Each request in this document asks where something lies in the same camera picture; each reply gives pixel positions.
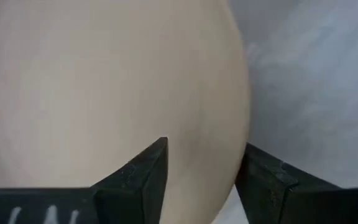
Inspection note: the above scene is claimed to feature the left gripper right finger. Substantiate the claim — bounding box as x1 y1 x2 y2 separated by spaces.
234 142 343 224

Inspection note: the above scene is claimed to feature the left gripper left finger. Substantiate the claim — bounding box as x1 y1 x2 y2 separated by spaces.
90 136 169 224

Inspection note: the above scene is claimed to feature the beige plate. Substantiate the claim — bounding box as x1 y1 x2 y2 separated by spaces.
0 0 250 224

